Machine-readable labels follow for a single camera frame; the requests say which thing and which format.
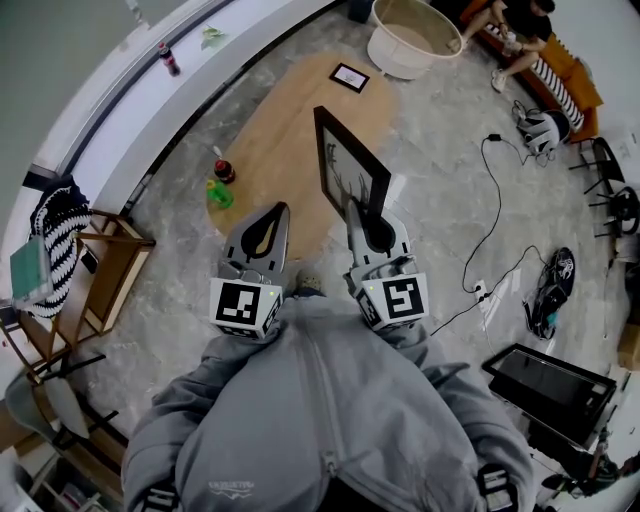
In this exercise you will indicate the person's left forearm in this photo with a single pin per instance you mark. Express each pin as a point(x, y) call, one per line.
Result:
point(215, 365)

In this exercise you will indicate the green soda bottle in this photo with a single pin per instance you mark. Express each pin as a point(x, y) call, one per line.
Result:
point(220, 196)

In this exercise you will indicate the navy white striped blanket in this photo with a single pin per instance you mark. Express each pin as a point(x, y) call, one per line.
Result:
point(60, 225)

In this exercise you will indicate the round white side table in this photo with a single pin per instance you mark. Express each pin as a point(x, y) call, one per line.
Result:
point(400, 55)

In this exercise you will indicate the wooden shelf rack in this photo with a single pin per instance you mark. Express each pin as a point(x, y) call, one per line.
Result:
point(120, 270)

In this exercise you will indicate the green leaf sprig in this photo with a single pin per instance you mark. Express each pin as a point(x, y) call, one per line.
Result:
point(212, 36)

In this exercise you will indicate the orange sofa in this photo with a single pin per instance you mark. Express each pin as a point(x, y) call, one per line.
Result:
point(580, 80)

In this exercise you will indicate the grey padded chair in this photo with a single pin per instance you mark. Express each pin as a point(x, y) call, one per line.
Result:
point(65, 405)

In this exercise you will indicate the cardboard box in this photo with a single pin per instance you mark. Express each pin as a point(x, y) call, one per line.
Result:
point(630, 345)

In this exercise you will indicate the green book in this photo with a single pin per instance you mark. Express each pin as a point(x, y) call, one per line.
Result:
point(30, 270)

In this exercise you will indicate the person's right forearm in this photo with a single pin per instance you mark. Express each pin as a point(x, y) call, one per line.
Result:
point(435, 360)

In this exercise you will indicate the black metal chair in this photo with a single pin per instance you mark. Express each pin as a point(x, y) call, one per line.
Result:
point(625, 210)
point(607, 160)

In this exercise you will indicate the black bag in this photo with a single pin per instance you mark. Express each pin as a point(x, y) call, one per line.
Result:
point(562, 270)

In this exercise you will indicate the white window ledge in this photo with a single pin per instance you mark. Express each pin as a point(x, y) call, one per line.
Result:
point(150, 100)

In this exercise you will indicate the black flat screen monitor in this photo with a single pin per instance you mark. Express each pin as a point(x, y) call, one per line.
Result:
point(550, 385)

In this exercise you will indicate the white power strip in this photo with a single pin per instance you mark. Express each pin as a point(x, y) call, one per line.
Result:
point(480, 295)

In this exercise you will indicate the deer picture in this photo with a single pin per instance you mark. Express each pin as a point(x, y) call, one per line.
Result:
point(345, 165)

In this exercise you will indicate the grey harness buckle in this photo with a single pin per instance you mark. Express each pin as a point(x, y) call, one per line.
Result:
point(160, 497)
point(496, 487)

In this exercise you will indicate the wooden coffee table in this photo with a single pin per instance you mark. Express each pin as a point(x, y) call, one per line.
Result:
point(290, 150)

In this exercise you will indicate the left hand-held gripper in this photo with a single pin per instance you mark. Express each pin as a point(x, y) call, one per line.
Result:
point(237, 305)

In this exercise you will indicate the striped sofa cushion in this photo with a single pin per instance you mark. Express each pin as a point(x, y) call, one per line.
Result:
point(560, 90)

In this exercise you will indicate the small black picture frame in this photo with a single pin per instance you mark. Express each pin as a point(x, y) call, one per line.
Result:
point(349, 77)

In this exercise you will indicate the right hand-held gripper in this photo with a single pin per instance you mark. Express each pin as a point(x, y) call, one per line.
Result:
point(402, 300)

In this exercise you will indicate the tall waste bin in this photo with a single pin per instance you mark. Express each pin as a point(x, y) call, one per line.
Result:
point(361, 10)

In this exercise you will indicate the person's beige shoe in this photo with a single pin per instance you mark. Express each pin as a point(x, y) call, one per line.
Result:
point(308, 281)

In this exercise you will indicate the red label cola bottle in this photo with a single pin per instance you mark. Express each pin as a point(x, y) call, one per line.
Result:
point(225, 172)

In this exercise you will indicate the person's grey hoodie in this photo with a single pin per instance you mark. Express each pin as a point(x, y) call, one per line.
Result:
point(300, 410)

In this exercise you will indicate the slim cola bottle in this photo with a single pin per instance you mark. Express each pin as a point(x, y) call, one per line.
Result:
point(169, 60)

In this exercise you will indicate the small black device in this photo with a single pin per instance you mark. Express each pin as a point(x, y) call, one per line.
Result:
point(89, 260)

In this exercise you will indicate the grey backpack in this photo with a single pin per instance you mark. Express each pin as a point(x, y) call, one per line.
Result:
point(542, 127)

